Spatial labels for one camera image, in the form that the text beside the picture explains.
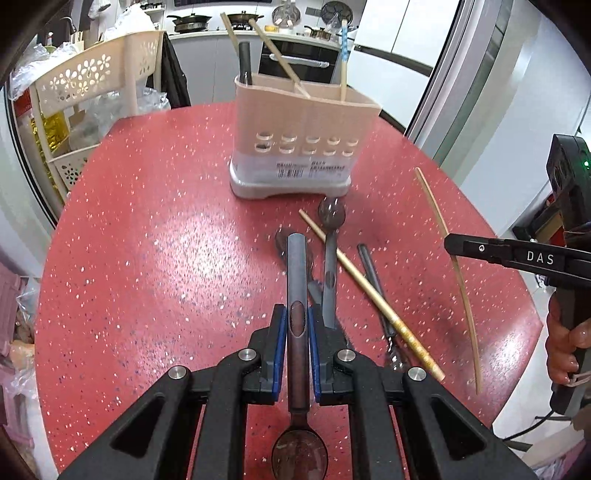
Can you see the dark cooking pot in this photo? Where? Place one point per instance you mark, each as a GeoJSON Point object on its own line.
{"type": "Point", "coordinates": [244, 18]}

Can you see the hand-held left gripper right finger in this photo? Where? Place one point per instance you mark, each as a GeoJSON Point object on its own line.
{"type": "Point", "coordinates": [316, 360]}

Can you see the beige flower-cutout basket rack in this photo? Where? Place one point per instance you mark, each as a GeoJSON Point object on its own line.
{"type": "Point", "coordinates": [92, 69]}

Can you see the white plastic bag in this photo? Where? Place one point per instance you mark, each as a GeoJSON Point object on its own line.
{"type": "Point", "coordinates": [129, 23]}

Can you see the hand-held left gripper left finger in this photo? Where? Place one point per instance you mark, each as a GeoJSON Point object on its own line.
{"type": "Point", "coordinates": [278, 360]}

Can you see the crumpled clear plastic bags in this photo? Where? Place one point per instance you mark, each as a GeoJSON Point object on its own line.
{"type": "Point", "coordinates": [32, 69]}

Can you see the clear bags inside rack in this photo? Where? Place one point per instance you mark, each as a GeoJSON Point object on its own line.
{"type": "Point", "coordinates": [115, 115]}

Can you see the white refrigerator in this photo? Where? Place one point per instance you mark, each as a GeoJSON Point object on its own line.
{"type": "Point", "coordinates": [401, 32]}

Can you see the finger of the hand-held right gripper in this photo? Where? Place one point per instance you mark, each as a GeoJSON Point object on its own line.
{"type": "Point", "coordinates": [475, 248]}

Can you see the person's right hand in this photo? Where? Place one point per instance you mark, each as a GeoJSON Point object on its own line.
{"type": "Point", "coordinates": [561, 344]}

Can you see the beige plastic utensil holder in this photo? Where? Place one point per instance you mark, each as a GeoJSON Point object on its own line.
{"type": "Point", "coordinates": [304, 134]}

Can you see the round hanging multi-cup pan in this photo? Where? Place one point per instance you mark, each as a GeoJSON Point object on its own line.
{"type": "Point", "coordinates": [333, 11]}

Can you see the yellow patterned wooden chopstick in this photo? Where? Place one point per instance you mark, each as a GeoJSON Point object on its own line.
{"type": "Point", "coordinates": [369, 293]}

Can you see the round steel steamer rack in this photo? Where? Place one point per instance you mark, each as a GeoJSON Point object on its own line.
{"type": "Point", "coordinates": [284, 16]}

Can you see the plain wooden chopstick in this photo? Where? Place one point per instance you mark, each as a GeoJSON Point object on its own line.
{"type": "Point", "coordinates": [229, 31]}
{"type": "Point", "coordinates": [281, 62]}
{"type": "Point", "coordinates": [467, 318]}

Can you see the gold foil packet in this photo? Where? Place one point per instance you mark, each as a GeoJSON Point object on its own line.
{"type": "Point", "coordinates": [48, 134]}

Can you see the pink plastic stool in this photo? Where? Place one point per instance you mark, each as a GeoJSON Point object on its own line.
{"type": "Point", "coordinates": [10, 295]}
{"type": "Point", "coordinates": [11, 406]}

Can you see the black wok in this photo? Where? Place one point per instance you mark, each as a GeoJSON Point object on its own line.
{"type": "Point", "coordinates": [189, 23]}

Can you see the small steel saucepan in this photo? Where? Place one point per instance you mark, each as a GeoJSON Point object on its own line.
{"type": "Point", "coordinates": [318, 33]}

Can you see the dark hanging jacket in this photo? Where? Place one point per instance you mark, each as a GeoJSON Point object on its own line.
{"type": "Point", "coordinates": [175, 74]}

